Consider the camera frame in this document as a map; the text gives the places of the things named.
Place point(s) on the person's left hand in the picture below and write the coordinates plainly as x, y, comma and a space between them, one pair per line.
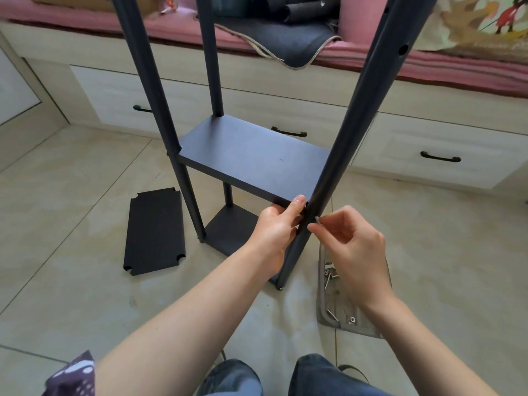
268, 235

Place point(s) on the person's right hand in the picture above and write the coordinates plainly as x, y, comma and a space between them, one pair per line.
363, 259

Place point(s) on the person's left thumb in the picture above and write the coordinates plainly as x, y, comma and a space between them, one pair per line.
295, 206

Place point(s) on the person's right thumb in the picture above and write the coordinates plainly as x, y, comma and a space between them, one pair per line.
324, 233

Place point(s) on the dark rack shelf board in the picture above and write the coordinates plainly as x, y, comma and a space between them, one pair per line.
251, 154

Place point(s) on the person's left forearm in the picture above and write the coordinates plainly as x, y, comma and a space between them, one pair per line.
185, 325

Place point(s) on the person's right forearm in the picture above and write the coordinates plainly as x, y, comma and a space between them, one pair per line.
420, 350

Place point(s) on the pile of silver screws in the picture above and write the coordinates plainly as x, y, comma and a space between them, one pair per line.
330, 276

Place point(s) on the clear plastic hardware bag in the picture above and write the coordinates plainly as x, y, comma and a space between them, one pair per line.
330, 301

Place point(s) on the dark rack base board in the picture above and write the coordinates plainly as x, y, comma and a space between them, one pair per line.
231, 235

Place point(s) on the silver hex key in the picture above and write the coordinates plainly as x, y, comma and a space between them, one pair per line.
332, 317

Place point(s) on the dark metal rack pole with holes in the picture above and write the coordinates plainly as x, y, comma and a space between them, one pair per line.
363, 107

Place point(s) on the dark notched loose shelf board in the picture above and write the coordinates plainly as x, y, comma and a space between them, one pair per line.
154, 230

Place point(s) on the person's right leg in jeans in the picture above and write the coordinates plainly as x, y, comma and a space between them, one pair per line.
330, 377

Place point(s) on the dark fabric cover with zipper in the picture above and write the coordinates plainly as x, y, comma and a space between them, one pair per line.
284, 41

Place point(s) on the dark rolled fabric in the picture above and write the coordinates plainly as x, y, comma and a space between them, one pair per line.
288, 6

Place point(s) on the pink pillow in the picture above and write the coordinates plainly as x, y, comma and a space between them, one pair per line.
359, 16

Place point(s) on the pink bed sheet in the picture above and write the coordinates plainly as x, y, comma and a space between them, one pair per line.
453, 70

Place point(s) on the cartoon print blanket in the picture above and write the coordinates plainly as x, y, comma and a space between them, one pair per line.
478, 24

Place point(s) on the purple patterned garment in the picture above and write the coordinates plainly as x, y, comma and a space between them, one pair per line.
72, 377

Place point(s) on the brown cardboard box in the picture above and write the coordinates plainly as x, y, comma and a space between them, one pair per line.
82, 2

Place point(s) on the white cabinet door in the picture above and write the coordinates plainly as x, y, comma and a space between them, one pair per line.
20, 78

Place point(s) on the white wooden bed frame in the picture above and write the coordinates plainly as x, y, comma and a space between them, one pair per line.
433, 131

